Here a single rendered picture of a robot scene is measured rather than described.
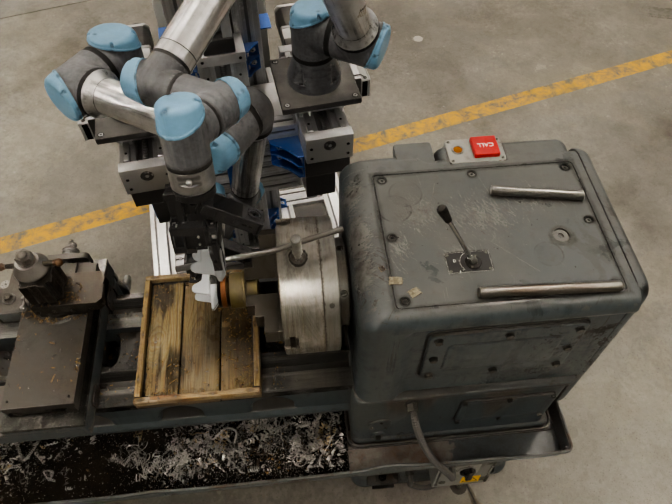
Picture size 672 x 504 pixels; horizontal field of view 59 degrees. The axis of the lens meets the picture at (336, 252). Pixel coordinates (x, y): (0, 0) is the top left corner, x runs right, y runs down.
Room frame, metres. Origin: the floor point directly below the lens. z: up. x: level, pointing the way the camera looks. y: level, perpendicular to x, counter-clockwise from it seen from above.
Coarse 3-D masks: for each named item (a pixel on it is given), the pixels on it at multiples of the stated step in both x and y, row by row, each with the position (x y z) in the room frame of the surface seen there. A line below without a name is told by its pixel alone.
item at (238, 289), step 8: (240, 272) 0.76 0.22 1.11; (224, 280) 0.73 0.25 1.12; (232, 280) 0.73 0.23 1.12; (240, 280) 0.73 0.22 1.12; (248, 280) 0.73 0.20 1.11; (256, 280) 0.73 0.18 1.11; (224, 288) 0.71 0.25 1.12; (232, 288) 0.71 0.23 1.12; (240, 288) 0.71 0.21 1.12; (248, 288) 0.72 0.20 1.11; (256, 288) 0.72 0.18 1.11; (224, 296) 0.70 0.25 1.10; (232, 296) 0.69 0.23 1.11; (240, 296) 0.70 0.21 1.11; (224, 304) 0.69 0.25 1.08; (232, 304) 0.69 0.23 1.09; (240, 304) 0.69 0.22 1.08
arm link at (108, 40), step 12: (108, 24) 1.30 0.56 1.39; (120, 24) 1.31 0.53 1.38; (96, 36) 1.24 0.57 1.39; (108, 36) 1.25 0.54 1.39; (120, 36) 1.25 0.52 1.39; (132, 36) 1.26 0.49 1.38; (84, 48) 1.22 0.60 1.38; (96, 48) 1.21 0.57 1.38; (108, 48) 1.21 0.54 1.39; (120, 48) 1.22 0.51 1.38; (132, 48) 1.24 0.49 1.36; (108, 60) 1.19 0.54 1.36; (120, 60) 1.21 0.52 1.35; (120, 72) 1.19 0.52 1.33
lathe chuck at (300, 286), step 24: (312, 216) 0.86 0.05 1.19; (288, 240) 0.76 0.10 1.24; (288, 264) 0.70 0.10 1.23; (312, 264) 0.70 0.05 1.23; (288, 288) 0.65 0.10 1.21; (312, 288) 0.65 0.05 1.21; (288, 312) 0.61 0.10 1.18; (312, 312) 0.62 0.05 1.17; (288, 336) 0.59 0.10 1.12; (312, 336) 0.59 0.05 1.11
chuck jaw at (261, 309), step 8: (248, 296) 0.70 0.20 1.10; (256, 296) 0.70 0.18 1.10; (264, 296) 0.70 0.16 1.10; (272, 296) 0.70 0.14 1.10; (248, 304) 0.68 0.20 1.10; (256, 304) 0.68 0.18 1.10; (264, 304) 0.68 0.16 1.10; (272, 304) 0.68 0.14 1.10; (248, 312) 0.67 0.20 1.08; (256, 312) 0.65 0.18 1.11; (264, 312) 0.65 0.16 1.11; (272, 312) 0.65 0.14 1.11; (280, 312) 0.65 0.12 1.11; (256, 320) 0.64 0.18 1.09; (264, 320) 0.63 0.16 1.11; (272, 320) 0.63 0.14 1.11; (280, 320) 0.63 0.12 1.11; (272, 328) 0.61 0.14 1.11; (280, 328) 0.61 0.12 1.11; (272, 336) 0.60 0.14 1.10; (280, 336) 0.60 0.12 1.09; (288, 344) 0.59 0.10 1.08; (296, 344) 0.59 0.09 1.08
